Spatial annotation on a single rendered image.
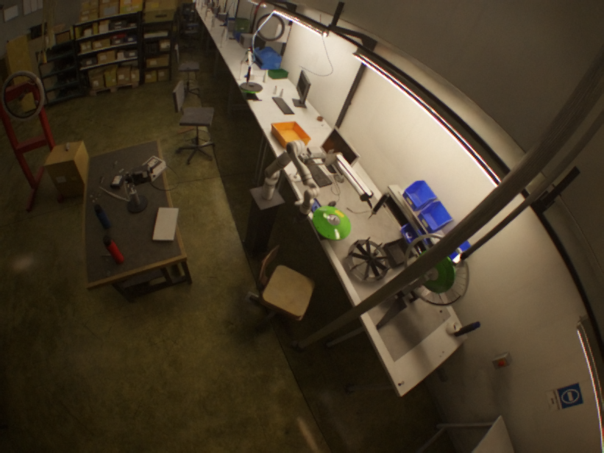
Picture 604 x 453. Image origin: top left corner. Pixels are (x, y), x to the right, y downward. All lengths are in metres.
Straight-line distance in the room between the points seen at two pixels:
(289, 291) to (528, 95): 2.31
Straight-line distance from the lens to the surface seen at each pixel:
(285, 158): 1.73
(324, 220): 1.84
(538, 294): 2.13
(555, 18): 2.17
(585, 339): 1.66
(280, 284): 2.01
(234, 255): 2.78
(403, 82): 1.87
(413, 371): 1.98
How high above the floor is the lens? 2.45
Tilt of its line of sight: 51 degrees down
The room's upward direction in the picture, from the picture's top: 25 degrees clockwise
